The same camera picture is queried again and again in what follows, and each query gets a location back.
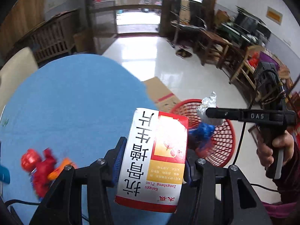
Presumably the brown wooden door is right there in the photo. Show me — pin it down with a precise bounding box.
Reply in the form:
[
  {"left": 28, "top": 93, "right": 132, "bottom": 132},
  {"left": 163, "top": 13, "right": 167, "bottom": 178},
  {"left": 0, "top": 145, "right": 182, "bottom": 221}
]
[{"left": 85, "top": 0, "right": 118, "bottom": 53}]

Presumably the red plastic basket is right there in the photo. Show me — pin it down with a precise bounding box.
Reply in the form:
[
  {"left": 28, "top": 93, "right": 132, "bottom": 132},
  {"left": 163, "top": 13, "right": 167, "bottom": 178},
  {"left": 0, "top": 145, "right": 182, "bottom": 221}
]
[{"left": 169, "top": 99, "right": 236, "bottom": 168}]

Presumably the pair of slippers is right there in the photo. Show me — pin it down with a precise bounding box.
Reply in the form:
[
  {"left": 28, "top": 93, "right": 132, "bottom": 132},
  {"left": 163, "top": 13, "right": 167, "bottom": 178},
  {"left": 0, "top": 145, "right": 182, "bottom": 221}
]
[{"left": 175, "top": 47, "right": 193, "bottom": 58}]

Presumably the silver foil wrapper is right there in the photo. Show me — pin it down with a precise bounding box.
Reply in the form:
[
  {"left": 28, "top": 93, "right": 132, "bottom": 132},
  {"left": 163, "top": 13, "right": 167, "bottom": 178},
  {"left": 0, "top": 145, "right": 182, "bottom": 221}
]
[{"left": 197, "top": 91, "right": 224, "bottom": 126}]

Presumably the metal frame chair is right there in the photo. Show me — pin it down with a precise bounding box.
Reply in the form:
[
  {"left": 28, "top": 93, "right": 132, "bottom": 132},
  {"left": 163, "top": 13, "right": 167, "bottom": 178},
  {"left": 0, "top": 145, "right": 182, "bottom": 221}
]
[{"left": 168, "top": 10, "right": 207, "bottom": 45}]

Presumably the white and red medicine box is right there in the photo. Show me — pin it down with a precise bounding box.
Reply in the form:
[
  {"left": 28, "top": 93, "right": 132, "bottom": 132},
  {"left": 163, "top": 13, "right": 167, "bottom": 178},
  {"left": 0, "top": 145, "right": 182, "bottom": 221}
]
[{"left": 114, "top": 108, "right": 189, "bottom": 213}]

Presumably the person's right forearm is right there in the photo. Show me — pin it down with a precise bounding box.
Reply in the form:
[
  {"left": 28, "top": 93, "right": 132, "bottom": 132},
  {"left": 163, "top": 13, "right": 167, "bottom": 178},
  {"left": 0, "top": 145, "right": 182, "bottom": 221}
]
[{"left": 273, "top": 143, "right": 300, "bottom": 204}]

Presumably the red toy figure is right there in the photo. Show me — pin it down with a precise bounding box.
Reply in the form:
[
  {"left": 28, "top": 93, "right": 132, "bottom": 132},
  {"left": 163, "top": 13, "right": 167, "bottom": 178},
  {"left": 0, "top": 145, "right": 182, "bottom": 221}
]
[{"left": 21, "top": 148, "right": 58, "bottom": 199}]

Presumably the wooden chair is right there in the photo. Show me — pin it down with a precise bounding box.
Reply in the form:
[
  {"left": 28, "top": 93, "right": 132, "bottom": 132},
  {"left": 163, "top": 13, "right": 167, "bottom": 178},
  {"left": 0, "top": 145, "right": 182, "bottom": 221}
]
[{"left": 229, "top": 45, "right": 266, "bottom": 92}]

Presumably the small cardboard box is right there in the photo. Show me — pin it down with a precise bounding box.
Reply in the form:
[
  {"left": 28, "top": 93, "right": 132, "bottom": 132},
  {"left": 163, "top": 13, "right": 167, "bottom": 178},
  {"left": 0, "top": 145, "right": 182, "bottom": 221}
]
[{"left": 73, "top": 29, "right": 95, "bottom": 53}]

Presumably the yellow wall sign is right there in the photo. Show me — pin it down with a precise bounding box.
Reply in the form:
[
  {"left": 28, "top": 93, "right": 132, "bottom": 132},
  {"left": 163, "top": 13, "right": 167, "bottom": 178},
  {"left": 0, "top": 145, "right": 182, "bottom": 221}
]
[{"left": 266, "top": 6, "right": 283, "bottom": 25}]

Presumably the wooden slatted crib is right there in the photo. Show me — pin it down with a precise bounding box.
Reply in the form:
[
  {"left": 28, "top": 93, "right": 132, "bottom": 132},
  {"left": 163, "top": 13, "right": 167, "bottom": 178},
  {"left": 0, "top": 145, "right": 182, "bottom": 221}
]
[{"left": 14, "top": 10, "right": 80, "bottom": 64}]

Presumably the flat cardboard box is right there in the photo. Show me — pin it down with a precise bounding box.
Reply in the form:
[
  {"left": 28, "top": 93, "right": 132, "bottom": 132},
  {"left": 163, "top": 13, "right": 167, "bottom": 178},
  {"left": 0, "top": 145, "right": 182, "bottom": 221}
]
[{"left": 143, "top": 76, "right": 182, "bottom": 113}]

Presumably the person's right hand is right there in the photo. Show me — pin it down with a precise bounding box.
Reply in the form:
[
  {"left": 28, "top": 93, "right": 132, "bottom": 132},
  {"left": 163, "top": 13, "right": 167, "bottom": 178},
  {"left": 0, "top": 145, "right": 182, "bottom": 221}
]
[{"left": 256, "top": 130, "right": 296, "bottom": 169}]

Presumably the dark wooden table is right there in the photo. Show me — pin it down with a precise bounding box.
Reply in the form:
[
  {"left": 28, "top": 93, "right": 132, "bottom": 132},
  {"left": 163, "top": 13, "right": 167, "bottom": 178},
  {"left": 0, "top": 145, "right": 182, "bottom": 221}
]
[{"left": 198, "top": 30, "right": 233, "bottom": 69}]

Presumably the pink clothing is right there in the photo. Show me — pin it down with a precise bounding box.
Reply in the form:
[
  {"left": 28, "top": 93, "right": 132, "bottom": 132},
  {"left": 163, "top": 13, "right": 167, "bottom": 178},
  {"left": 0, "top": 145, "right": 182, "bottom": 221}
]
[{"left": 262, "top": 201, "right": 300, "bottom": 225}]

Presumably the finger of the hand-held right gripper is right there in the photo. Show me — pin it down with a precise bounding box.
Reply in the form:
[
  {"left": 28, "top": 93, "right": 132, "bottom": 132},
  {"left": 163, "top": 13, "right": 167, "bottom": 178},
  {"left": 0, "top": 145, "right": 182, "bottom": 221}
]
[{"left": 205, "top": 107, "right": 243, "bottom": 122}]

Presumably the blue plastic wrapper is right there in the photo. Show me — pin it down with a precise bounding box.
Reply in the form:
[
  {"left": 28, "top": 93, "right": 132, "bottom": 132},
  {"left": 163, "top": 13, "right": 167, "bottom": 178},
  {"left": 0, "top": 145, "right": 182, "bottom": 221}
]
[{"left": 188, "top": 122, "right": 215, "bottom": 157}]

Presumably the blue tablecloth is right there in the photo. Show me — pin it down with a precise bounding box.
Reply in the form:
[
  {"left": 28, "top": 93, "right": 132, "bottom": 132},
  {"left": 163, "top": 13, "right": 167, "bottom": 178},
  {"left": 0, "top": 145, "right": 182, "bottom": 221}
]
[{"left": 0, "top": 54, "right": 188, "bottom": 225}]

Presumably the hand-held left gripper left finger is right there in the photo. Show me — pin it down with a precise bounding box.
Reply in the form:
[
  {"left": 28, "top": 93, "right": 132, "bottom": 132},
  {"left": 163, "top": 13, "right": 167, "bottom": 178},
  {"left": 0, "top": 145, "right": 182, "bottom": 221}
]
[{"left": 29, "top": 136, "right": 128, "bottom": 225}]

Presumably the orange toy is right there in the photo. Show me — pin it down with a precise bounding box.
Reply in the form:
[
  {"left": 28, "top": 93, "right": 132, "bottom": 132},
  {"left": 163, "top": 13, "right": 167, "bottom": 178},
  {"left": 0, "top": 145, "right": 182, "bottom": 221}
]
[{"left": 47, "top": 157, "right": 78, "bottom": 181}]

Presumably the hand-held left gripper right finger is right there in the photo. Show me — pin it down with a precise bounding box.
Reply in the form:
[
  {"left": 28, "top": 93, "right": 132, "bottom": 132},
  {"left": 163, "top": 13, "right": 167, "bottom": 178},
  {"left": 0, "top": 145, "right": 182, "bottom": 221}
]
[{"left": 167, "top": 149, "right": 274, "bottom": 225}]

